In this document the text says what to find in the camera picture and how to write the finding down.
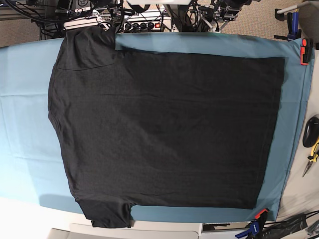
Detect yellow handled pliers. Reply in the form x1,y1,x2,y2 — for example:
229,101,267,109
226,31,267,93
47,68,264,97
302,139,319,177

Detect black computer mouse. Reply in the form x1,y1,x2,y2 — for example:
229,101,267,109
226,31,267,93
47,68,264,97
303,117,319,148

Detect orange blue spring clamp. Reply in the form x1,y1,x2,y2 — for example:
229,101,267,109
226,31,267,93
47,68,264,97
235,208,269,239

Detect teal table cloth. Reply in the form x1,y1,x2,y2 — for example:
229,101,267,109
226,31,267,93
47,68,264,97
0,33,319,223

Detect white power strip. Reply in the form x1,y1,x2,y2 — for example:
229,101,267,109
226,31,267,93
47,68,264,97
63,15,176,33

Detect black T-shirt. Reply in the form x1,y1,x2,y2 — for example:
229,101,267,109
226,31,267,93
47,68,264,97
48,27,285,228

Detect orange black clamp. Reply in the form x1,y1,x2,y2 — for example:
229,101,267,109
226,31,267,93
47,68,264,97
300,38,314,65

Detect black plastic bag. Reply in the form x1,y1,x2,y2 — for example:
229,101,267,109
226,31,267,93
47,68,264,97
259,214,308,239

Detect blue black bar clamp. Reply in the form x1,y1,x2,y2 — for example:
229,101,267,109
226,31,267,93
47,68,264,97
274,8,302,41

